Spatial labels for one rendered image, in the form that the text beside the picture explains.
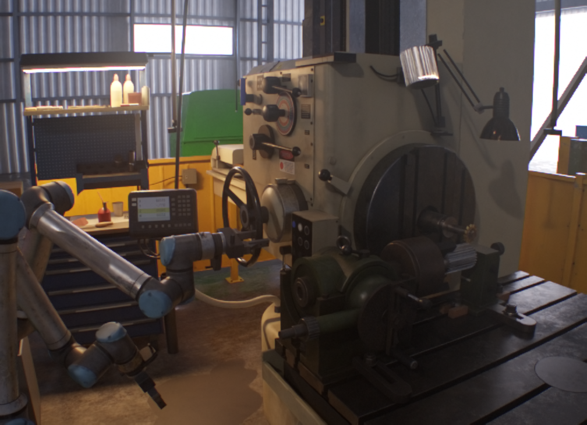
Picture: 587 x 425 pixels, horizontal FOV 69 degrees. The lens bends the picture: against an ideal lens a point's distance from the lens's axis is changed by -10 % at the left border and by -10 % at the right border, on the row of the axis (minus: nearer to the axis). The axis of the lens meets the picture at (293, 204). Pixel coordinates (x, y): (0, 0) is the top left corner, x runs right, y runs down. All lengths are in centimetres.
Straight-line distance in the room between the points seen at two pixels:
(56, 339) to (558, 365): 150
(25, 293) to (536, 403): 142
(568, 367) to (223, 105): 494
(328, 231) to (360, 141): 35
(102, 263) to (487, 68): 170
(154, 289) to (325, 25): 200
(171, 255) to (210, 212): 300
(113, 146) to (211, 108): 236
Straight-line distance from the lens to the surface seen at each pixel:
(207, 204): 445
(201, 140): 567
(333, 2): 289
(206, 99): 572
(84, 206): 424
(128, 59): 333
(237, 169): 173
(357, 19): 265
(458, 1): 210
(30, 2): 1497
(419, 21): 225
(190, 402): 297
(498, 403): 128
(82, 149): 354
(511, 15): 232
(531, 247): 403
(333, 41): 284
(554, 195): 386
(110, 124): 354
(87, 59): 332
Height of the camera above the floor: 170
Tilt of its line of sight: 12 degrees down
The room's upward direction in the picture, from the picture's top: straight up
